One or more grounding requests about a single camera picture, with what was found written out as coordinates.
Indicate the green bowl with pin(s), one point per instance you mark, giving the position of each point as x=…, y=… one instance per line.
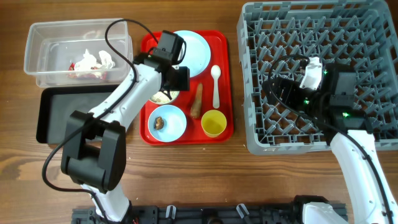
x=161, y=99

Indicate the red serving tray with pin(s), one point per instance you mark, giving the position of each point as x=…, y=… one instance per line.
x=194, y=133

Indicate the brown food scrap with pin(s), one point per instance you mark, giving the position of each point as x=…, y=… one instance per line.
x=159, y=123

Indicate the white tissue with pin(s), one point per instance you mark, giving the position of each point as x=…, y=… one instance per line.
x=89, y=60

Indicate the black waste tray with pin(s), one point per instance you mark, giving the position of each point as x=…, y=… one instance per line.
x=58, y=103

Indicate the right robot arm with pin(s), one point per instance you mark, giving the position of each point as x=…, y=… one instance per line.
x=325, y=96

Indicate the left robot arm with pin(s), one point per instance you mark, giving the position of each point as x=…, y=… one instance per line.
x=94, y=148

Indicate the grey dishwasher rack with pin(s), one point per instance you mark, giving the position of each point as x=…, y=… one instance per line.
x=360, y=34

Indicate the orange carrot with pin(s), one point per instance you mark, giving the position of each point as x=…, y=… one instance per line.
x=195, y=111

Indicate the yellow plastic cup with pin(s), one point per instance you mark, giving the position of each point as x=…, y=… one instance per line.
x=213, y=123

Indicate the red snack wrapper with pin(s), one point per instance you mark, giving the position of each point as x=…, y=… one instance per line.
x=92, y=75

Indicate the white rice grains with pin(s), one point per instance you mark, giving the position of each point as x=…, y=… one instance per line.
x=161, y=98

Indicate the white plastic spoon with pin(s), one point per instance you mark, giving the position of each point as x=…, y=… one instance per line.
x=216, y=73

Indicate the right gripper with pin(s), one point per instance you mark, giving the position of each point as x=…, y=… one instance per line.
x=291, y=87

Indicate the light blue bowl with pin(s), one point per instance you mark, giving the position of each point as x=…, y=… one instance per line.
x=174, y=124

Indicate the clear plastic waste bin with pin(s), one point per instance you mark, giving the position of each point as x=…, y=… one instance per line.
x=52, y=46

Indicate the light blue plate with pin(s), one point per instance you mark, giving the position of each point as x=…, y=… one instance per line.
x=197, y=54

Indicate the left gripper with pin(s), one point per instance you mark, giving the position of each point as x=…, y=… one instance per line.
x=185, y=80

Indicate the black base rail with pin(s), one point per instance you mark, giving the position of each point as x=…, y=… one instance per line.
x=277, y=213

